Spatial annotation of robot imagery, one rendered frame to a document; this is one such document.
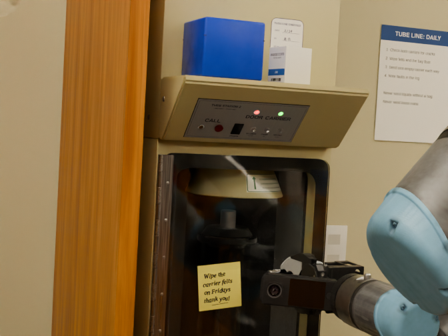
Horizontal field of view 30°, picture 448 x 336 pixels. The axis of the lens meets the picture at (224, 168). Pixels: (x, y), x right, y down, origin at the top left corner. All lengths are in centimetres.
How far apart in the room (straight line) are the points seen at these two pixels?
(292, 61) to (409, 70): 77
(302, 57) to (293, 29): 10
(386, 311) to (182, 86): 44
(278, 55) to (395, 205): 60
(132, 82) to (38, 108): 53
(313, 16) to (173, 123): 33
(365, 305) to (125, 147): 41
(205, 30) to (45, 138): 59
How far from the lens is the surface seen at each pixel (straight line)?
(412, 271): 82
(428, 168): 84
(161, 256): 136
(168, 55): 136
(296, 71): 135
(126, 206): 125
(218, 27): 128
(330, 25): 148
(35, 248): 177
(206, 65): 127
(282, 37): 144
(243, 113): 132
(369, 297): 115
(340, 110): 138
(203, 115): 130
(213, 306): 141
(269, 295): 125
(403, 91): 207
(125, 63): 126
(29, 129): 174
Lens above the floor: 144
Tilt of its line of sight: 3 degrees down
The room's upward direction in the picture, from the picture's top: 3 degrees clockwise
